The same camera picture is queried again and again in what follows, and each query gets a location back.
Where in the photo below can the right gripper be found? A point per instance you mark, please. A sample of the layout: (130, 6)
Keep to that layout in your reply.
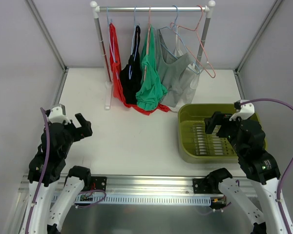
(219, 126)

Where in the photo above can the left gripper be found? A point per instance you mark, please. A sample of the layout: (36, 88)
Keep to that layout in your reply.
(78, 130)

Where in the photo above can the black tank top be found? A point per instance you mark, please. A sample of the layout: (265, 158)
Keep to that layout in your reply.
(131, 87)

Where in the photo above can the red tank top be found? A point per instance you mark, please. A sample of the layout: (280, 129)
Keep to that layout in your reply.
(116, 68)

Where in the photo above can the blue hanger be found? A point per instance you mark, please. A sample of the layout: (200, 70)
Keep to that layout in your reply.
(133, 47)
(193, 66)
(111, 43)

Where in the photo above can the green tank top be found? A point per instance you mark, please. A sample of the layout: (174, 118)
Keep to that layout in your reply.
(152, 90)

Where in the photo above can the pink hanger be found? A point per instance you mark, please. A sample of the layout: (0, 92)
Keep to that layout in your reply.
(148, 39)
(206, 12)

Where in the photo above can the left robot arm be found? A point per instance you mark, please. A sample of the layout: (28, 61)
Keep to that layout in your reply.
(41, 217)

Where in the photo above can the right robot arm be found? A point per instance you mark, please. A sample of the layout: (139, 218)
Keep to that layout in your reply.
(261, 168)

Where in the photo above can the grey tank top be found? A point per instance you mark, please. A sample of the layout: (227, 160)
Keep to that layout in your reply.
(169, 69)

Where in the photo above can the olive green plastic basket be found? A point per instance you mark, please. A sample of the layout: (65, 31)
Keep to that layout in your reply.
(195, 146)

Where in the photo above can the white clothes rack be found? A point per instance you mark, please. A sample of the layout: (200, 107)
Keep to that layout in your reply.
(96, 9)

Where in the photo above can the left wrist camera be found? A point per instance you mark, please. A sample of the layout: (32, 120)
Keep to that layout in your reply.
(57, 114)

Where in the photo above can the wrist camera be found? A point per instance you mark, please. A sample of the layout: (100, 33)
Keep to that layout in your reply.
(57, 114)
(244, 110)

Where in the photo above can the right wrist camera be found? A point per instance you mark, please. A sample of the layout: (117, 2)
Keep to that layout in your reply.
(244, 110)

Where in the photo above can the white slotted cable duct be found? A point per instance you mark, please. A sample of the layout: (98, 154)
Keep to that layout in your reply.
(142, 199)

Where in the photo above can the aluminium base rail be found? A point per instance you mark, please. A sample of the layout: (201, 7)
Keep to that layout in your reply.
(147, 185)

